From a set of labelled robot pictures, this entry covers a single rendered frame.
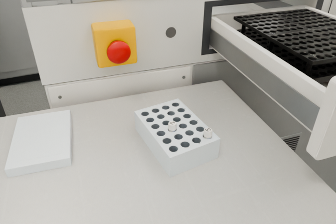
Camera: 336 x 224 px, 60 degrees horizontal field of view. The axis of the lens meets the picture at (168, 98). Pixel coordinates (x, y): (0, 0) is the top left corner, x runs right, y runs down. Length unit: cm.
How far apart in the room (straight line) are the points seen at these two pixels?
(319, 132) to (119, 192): 26
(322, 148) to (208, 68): 34
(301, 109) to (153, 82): 32
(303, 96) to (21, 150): 40
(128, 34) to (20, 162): 26
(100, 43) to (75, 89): 13
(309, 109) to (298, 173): 10
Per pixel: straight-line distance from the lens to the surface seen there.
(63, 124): 52
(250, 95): 76
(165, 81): 63
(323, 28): 60
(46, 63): 58
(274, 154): 49
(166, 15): 57
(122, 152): 47
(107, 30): 51
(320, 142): 39
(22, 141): 50
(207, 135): 43
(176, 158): 40
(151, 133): 43
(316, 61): 46
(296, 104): 43
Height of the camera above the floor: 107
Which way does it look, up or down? 33 degrees down
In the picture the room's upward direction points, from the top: straight up
